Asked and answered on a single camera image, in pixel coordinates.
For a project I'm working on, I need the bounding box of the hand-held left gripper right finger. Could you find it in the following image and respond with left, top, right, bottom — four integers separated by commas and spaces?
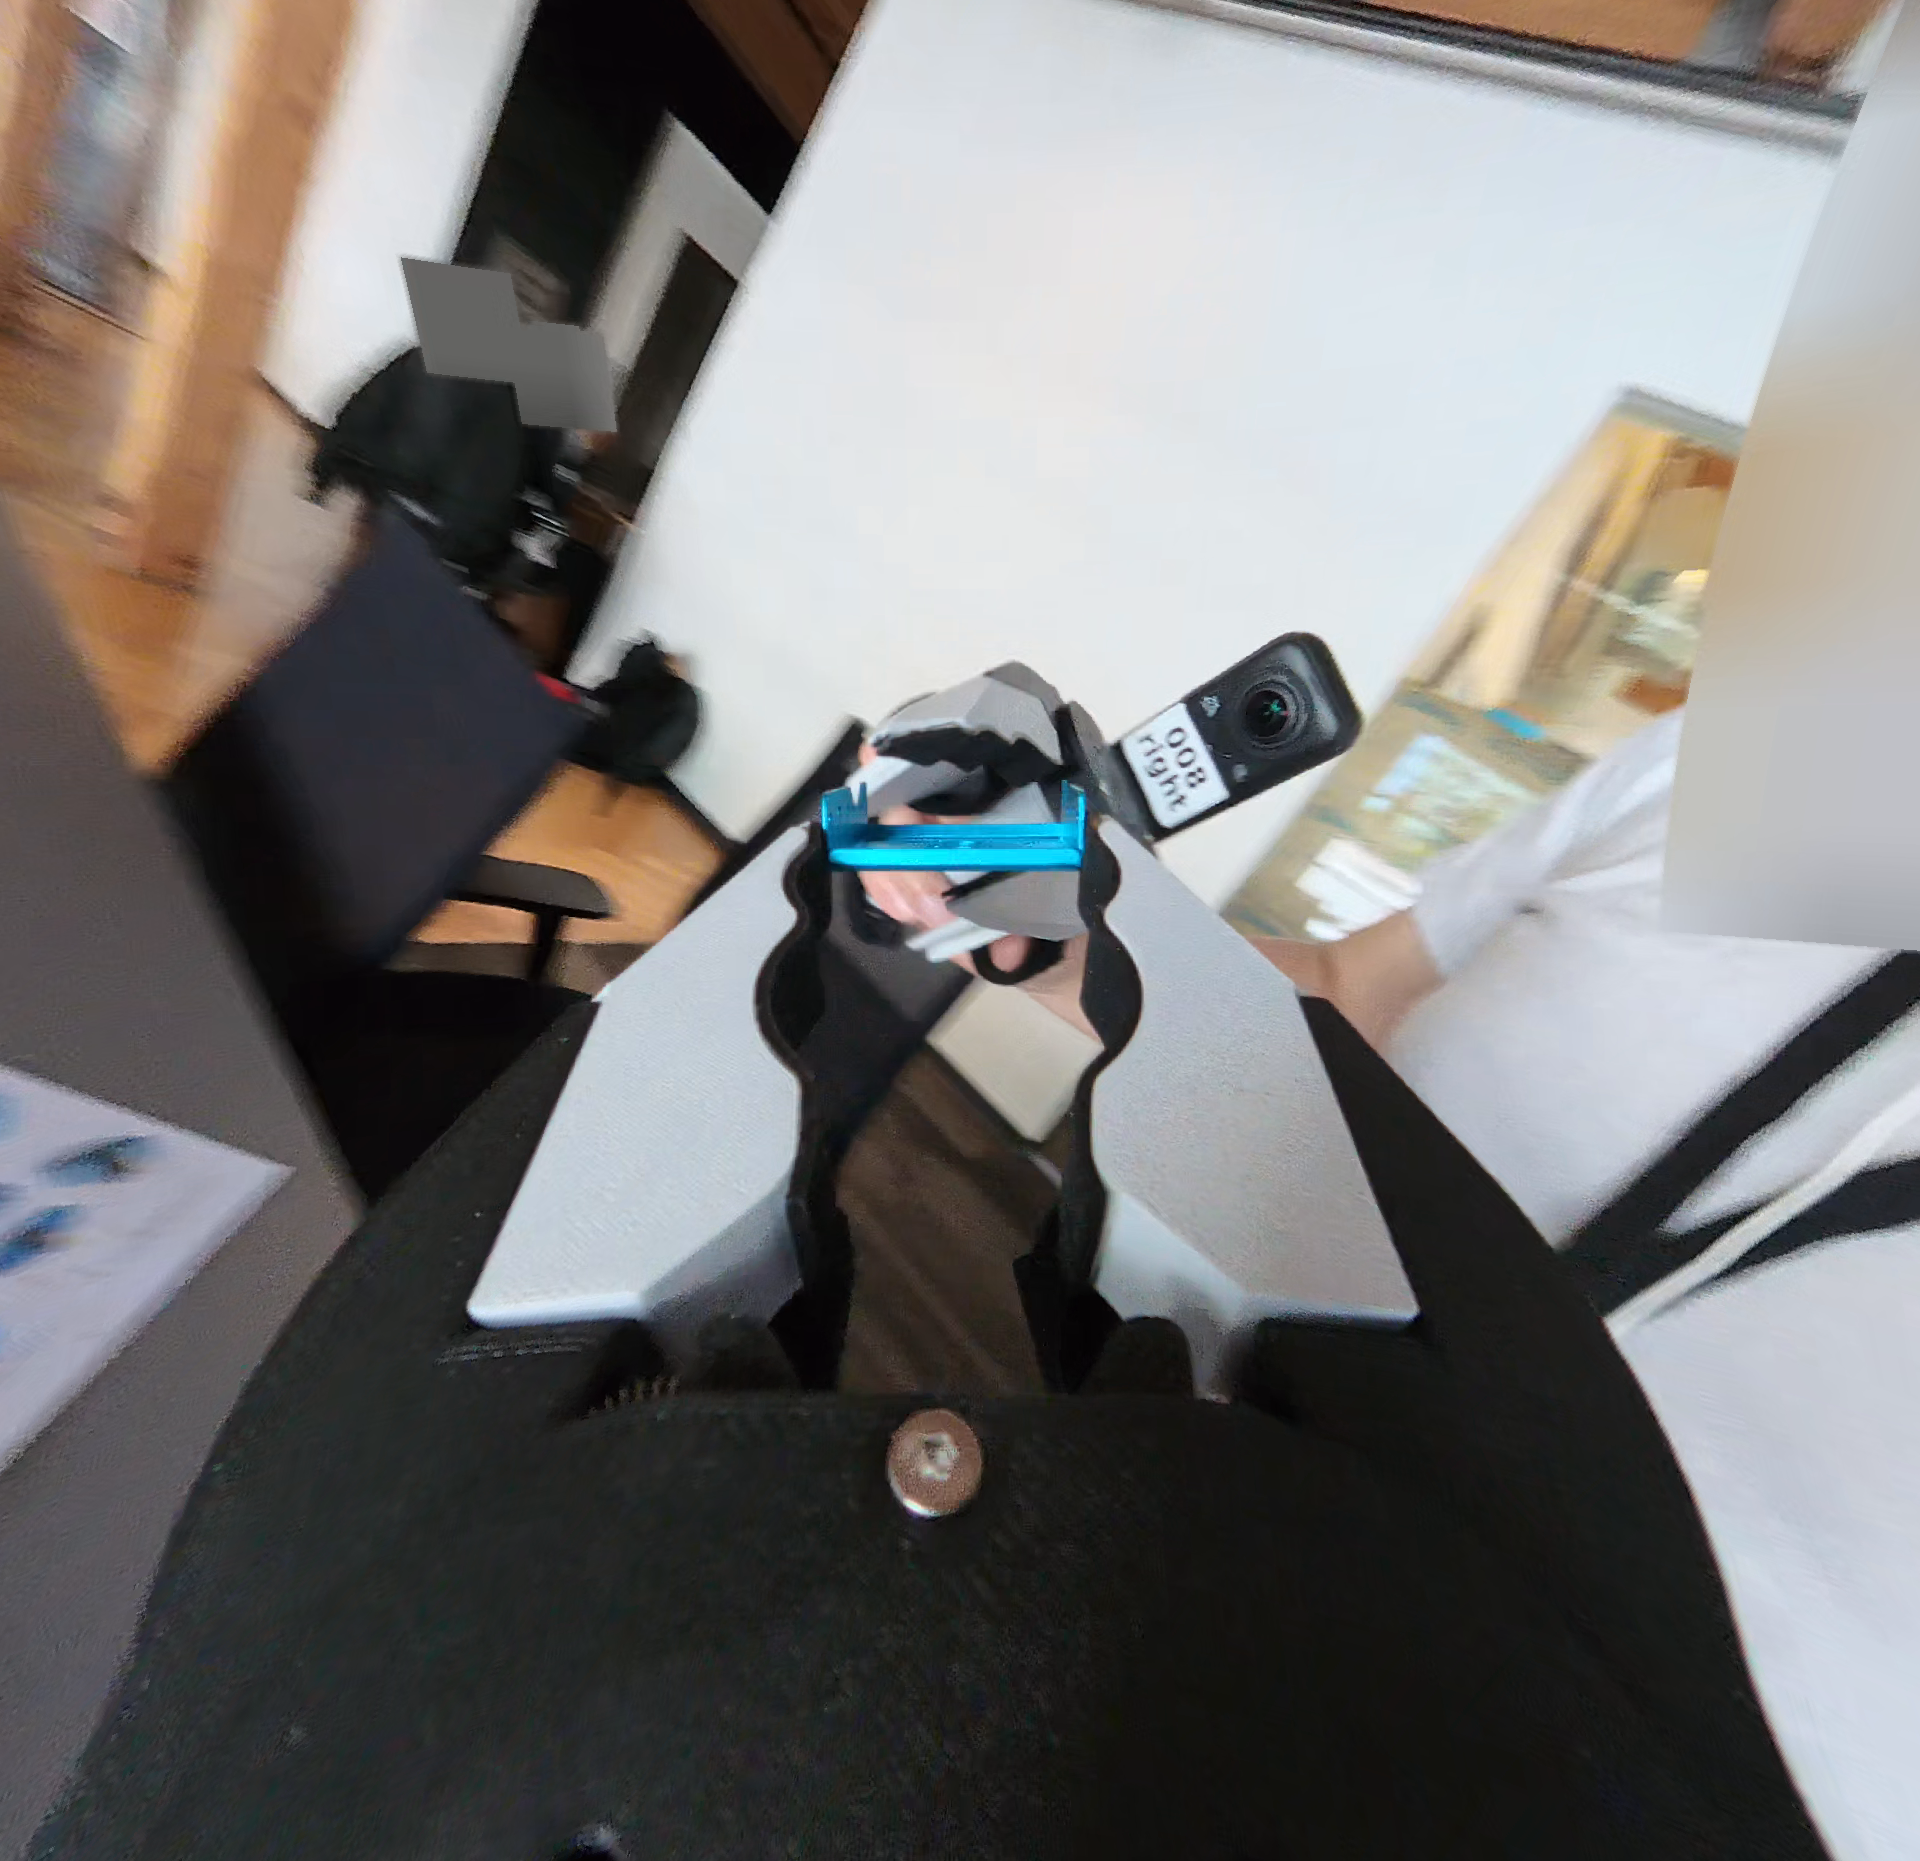
1016, 823, 1422, 1395

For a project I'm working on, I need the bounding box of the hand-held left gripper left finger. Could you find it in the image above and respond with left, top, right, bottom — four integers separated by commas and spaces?
464, 823, 853, 1391

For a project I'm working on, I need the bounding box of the black shoulder strap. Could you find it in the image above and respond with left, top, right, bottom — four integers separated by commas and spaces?
1559, 950, 1920, 1310

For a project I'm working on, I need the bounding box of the blue metal bracket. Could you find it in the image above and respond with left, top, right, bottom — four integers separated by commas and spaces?
819, 780, 1090, 872

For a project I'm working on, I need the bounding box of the white printed instruction sheet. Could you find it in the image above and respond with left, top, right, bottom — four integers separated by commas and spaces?
0, 1066, 294, 1473

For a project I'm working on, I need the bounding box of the black office chair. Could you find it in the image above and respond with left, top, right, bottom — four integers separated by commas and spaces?
155, 518, 618, 984

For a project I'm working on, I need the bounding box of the black bag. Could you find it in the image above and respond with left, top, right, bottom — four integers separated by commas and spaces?
575, 635, 704, 782

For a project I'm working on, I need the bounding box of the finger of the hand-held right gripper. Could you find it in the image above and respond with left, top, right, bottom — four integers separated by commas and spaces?
862, 661, 1082, 810
906, 869, 1088, 968

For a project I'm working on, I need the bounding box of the person's right hand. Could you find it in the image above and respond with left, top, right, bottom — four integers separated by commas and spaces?
875, 870, 1116, 1051

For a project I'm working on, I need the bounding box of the person's right forearm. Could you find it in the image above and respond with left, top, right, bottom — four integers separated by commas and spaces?
1252, 901, 1449, 1060

